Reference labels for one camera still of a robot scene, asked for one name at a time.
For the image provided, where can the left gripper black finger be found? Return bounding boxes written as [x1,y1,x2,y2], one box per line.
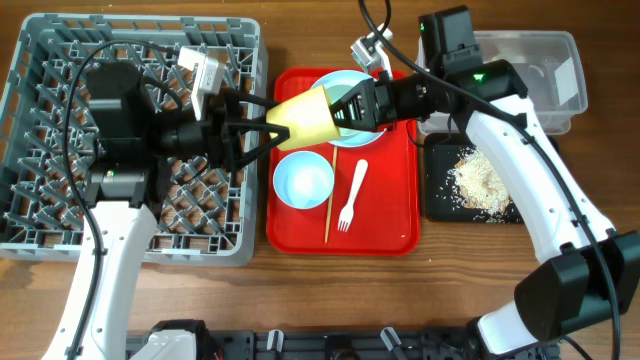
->
[222,89,279,120]
[222,120,290,172]

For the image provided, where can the yellow plastic cup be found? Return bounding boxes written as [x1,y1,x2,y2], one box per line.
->
[266,86,341,151]

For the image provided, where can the pale blue bowl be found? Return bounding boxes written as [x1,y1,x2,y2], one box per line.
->
[272,151,335,210]

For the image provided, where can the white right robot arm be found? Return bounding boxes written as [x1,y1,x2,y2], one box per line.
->
[374,6,639,359]

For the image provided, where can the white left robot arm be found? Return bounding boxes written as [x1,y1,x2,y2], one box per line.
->
[45,63,376,359]

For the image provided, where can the grey dishwasher rack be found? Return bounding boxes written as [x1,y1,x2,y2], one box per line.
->
[1,14,270,271]

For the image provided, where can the black food waste tray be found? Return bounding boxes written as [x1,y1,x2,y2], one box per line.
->
[423,131,561,224]

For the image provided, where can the rice food waste pile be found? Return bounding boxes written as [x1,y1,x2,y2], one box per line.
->
[447,147,511,217]

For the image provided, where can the white round plate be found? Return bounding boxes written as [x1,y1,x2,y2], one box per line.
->
[312,70,383,148]

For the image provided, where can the wooden chopstick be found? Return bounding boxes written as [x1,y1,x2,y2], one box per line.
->
[324,146,338,245]

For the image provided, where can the red plastic tray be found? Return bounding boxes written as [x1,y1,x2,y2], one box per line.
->
[265,67,421,257]

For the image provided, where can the white plastic fork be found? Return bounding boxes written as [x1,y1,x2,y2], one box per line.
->
[338,159,368,232]

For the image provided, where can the clear plastic bin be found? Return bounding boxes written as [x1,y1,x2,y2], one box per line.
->
[413,30,589,136]

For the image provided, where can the white label sticker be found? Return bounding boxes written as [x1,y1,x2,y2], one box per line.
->
[554,58,578,106]

